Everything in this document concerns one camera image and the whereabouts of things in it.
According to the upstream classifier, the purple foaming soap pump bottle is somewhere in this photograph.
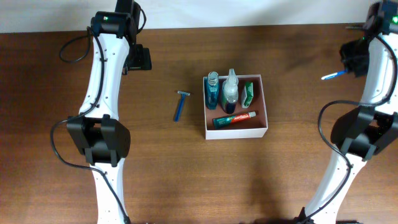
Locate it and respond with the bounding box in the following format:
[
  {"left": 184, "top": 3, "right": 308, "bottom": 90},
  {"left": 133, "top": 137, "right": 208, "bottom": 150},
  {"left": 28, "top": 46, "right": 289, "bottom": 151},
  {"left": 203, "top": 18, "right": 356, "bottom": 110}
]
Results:
[{"left": 221, "top": 68, "right": 239, "bottom": 114}]

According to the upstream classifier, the blue white toothbrush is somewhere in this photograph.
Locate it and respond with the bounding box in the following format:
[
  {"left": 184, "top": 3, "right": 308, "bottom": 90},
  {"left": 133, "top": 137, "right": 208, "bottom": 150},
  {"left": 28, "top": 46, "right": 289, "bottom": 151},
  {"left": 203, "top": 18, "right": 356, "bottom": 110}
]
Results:
[{"left": 321, "top": 70, "right": 348, "bottom": 80}]

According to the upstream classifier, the green Dettol soap box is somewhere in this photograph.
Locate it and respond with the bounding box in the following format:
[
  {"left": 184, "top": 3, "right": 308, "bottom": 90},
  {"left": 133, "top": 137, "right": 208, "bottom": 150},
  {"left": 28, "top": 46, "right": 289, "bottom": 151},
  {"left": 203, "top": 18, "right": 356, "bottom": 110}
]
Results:
[{"left": 241, "top": 82, "right": 254, "bottom": 108}]

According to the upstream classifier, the teal Listerine mouthwash bottle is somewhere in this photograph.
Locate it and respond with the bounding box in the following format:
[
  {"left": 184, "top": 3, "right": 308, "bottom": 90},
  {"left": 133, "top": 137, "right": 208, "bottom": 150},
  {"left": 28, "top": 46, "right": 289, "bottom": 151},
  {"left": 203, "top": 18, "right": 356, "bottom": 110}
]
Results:
[{"left": 206, "top": 72, "right": 219, "bottom": 110}]

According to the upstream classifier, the green Colgate toothpaste tube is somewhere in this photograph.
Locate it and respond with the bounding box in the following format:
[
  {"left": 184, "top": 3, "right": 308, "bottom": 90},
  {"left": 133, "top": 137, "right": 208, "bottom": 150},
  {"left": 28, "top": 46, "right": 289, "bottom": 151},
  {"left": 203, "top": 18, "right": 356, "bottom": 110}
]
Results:
[{"left": 213, "top": 111, "right": 256, "bottom": 129}]

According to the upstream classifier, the pink open cardboard box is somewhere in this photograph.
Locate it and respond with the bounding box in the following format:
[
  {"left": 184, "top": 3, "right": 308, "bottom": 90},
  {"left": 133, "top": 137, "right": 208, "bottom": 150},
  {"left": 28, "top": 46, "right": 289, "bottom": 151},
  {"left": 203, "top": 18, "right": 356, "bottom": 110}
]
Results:
[{"left": 203, "top": 75, "right": 269, "bottom": 140}]

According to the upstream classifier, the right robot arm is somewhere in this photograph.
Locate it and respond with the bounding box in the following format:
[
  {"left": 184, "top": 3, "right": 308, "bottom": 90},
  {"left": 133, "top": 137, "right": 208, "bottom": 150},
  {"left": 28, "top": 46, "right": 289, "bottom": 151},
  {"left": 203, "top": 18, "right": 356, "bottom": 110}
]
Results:
[{"left": 294, "top": 1, "right": 397, "bottom": 223}]

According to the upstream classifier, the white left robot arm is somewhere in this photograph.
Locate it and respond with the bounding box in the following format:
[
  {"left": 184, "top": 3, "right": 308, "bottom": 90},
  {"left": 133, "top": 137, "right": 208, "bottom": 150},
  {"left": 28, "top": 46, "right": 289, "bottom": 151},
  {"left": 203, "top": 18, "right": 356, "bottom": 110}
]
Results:
[{"left": 66, "top": 1, "right": 152, "bottom": 223}]

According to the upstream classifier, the blue disposable razor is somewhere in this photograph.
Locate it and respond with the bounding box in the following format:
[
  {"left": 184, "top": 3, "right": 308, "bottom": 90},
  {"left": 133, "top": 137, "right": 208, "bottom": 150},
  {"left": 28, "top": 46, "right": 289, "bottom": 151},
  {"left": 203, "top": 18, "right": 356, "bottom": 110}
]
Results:
[{"left": 174, "top": 90, "right": 191, "bottom": 122}]

